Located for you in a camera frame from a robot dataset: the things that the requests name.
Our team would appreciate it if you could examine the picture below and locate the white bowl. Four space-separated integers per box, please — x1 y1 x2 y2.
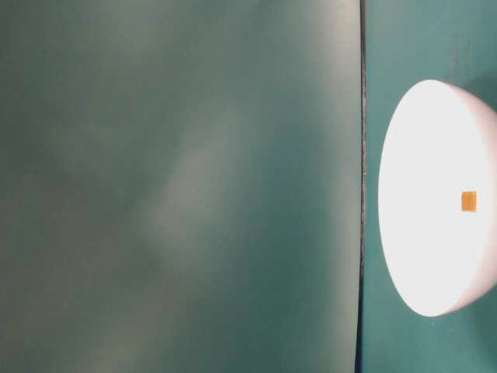
377 80 496 317

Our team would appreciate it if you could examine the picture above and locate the green table mat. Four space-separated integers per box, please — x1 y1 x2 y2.
358 1 496 372

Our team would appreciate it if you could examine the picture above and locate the small orange-red block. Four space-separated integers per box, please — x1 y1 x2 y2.
461 191 478 212

